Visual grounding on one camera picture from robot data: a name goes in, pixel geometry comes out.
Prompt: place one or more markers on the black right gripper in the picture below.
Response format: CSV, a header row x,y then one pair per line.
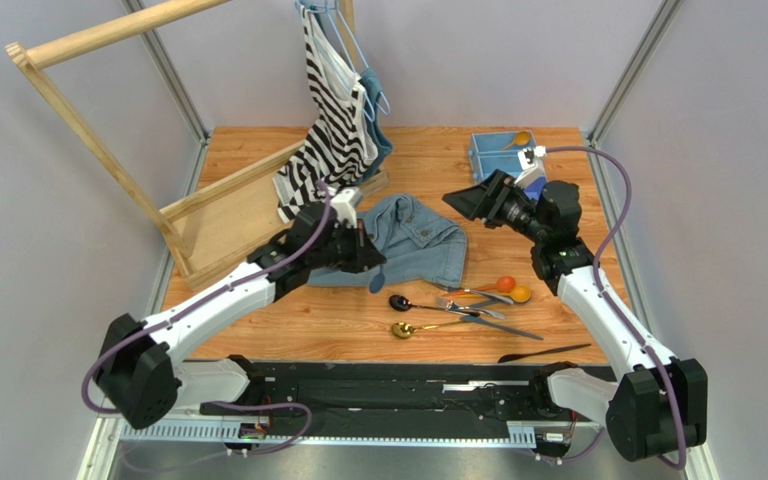
x,y
495,203

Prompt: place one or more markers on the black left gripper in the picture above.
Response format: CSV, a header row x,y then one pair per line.
x,y
365,256

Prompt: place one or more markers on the dark blue plastic spoon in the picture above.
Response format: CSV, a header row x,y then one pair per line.
x,y
378,281

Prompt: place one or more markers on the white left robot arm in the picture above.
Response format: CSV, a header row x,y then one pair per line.
x,y
145,369

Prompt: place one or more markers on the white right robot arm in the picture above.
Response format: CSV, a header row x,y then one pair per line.
x,y
657,403

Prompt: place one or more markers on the blue three-compartment organizer tray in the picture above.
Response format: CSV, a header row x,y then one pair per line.
x,y
485,155

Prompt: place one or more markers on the light blue denim jacket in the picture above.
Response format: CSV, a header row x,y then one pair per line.
x,y
418,243

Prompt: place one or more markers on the black metal spoon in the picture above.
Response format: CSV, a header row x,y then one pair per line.
x,y
403,304

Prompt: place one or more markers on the orange plastic spoon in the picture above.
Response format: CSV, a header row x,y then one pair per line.
x,y
503,285

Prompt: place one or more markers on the gold metal spoon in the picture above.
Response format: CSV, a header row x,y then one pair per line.
x,y
403,330

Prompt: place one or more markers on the black white striped top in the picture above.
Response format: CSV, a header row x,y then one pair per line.
x,y
337,149

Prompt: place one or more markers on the silver metal knife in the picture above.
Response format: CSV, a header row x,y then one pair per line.
x,y
490,296

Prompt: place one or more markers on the silver metal fork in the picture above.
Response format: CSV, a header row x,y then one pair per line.
x,y
453,306

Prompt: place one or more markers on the teal hanging garment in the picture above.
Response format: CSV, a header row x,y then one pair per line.
x,y
377,126

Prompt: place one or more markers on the dark blue plastic knife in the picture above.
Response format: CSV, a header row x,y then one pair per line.
x,y
479,321

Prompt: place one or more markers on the wooden clothes rack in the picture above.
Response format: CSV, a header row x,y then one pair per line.
x,y
103,150

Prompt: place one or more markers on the black plastic knife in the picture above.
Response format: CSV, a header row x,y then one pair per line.
x,y
515,357

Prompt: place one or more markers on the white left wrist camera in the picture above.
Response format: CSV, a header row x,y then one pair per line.
x,y
345,202

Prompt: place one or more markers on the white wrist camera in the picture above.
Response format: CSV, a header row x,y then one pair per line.
x,y
532,178
345,202

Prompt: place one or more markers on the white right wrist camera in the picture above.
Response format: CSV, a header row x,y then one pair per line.
x,y
532,178

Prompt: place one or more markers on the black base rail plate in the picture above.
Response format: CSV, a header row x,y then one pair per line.
x,y
397,400

